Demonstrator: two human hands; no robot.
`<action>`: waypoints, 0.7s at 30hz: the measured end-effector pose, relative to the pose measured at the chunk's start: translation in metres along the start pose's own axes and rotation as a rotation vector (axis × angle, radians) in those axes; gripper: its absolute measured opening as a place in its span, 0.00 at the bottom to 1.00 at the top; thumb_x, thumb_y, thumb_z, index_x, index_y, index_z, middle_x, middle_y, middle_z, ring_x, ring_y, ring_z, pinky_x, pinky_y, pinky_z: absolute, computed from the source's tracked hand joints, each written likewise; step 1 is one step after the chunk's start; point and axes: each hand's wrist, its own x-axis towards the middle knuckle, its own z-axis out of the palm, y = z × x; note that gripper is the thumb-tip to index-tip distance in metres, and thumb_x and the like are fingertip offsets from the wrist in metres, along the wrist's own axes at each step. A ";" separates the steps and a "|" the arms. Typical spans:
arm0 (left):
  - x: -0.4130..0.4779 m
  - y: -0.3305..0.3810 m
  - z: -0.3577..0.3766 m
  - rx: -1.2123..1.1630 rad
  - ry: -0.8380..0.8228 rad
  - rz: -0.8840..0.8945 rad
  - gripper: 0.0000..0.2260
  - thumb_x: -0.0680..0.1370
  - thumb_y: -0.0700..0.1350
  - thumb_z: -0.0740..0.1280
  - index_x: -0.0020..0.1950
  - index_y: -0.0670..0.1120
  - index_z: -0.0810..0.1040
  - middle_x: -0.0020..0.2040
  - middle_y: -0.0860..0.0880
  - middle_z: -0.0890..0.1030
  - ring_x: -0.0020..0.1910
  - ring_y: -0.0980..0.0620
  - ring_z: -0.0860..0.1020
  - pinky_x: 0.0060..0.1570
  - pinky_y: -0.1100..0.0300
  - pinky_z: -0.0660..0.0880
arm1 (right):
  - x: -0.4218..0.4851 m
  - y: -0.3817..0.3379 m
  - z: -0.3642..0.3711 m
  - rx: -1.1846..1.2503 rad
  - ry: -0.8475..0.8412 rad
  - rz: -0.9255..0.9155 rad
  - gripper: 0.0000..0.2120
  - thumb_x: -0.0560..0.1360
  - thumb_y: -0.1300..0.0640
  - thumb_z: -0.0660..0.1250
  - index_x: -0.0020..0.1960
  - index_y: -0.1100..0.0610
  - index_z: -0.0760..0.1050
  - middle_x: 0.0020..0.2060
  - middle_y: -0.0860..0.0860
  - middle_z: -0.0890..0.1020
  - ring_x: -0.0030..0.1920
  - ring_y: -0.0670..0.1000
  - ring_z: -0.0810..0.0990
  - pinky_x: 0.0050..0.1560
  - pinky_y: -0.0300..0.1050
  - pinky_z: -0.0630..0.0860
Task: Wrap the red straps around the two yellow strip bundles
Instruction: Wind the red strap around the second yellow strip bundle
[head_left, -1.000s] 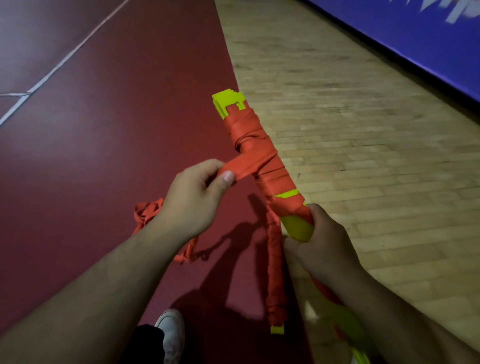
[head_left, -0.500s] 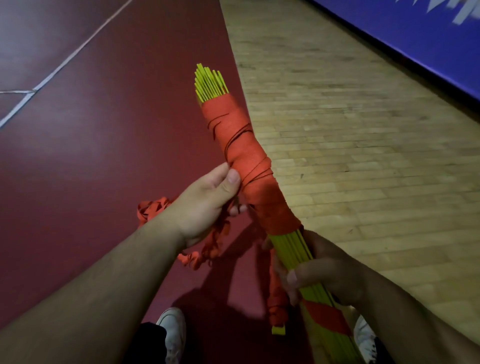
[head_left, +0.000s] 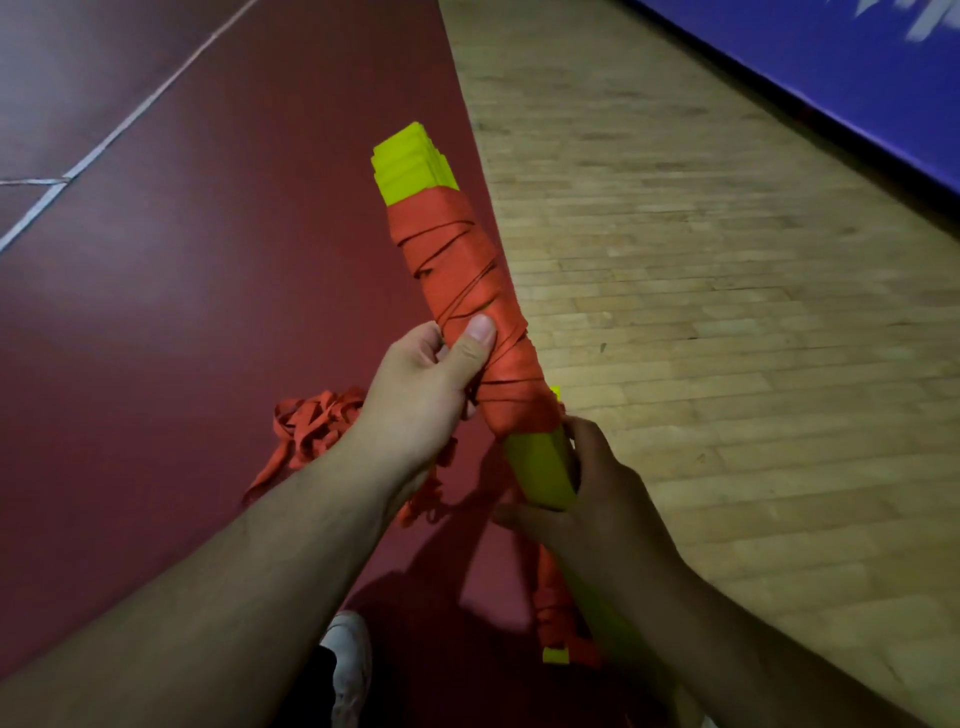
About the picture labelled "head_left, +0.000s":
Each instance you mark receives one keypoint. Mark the person's left hand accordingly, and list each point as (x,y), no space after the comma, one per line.
(412,405)

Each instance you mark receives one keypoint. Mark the person's right hand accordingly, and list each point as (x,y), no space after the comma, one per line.
(607,517)

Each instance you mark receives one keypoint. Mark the person's right forearm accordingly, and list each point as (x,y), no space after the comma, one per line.
(750,660)

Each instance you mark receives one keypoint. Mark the person's left forearm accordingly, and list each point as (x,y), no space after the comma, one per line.
(195,622)

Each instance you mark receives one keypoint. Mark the white left shoe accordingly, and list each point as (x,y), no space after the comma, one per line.
(349,660)

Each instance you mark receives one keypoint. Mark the black left trouser leg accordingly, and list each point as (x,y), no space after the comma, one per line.
(307,690)

